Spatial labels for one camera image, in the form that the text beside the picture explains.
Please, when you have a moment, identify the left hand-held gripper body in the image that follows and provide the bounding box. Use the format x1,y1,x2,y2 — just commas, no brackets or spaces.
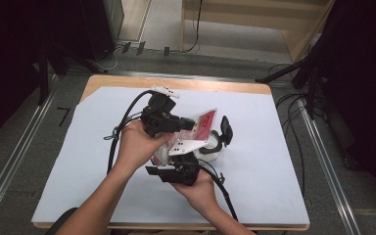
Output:
140,85,181,138

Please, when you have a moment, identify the long metal floor rail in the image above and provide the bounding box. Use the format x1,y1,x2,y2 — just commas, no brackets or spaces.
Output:
295,94,363,235
0,76,62,226

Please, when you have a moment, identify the white floor cable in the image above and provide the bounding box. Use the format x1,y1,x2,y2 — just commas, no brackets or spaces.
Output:
92,45,121,73

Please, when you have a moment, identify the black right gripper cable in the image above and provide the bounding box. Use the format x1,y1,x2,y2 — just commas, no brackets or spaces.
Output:
198,165,239,223

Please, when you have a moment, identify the black chair seat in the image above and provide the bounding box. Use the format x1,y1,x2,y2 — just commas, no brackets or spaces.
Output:
45,207,79,235

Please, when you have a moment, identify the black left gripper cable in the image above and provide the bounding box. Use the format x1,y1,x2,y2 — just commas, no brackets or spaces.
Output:
103,89,155,174

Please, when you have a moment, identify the black metal stand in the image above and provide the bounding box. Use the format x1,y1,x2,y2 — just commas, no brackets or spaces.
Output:
254,52,319,120

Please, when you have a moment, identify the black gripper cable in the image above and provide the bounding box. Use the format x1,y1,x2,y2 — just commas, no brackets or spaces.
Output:
198,165,239,223
103,89,155,174

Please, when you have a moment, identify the dark equipment cabinet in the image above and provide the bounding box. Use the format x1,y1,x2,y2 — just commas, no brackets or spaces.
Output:
77,0,125,62

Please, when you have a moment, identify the dark curtain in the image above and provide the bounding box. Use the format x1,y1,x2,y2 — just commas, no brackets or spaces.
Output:
319,0,376,210
0,0,82,151

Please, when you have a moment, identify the black hanging cable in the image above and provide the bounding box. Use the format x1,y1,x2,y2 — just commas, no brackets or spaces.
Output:
180,0,204,54

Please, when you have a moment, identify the red and white snack pouch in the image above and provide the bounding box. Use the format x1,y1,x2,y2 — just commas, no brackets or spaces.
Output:
151,109,218,165

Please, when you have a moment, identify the person's right hand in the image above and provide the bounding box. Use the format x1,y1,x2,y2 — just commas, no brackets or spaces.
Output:
170,169,218,214

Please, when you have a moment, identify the person's left hand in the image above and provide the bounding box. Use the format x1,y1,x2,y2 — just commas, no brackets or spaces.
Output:
116,119,174,174

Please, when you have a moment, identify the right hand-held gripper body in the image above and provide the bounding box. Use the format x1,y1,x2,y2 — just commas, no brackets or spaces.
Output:
158,139,210,187

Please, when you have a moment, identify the black upright stand leg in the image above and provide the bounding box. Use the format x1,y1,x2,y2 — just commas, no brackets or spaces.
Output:
37,42,71,107

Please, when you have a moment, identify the black floor cable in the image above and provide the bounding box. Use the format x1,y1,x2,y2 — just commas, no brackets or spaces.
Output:
267,62,311,197

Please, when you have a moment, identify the light wooden frame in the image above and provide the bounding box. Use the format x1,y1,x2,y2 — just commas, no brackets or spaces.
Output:
179,0,337,63

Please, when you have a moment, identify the clear jar with black lid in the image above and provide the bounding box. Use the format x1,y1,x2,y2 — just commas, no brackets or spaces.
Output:
197,115,235,163

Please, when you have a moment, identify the white table sheet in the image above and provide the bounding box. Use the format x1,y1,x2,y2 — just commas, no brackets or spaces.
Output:
31,86,310,226

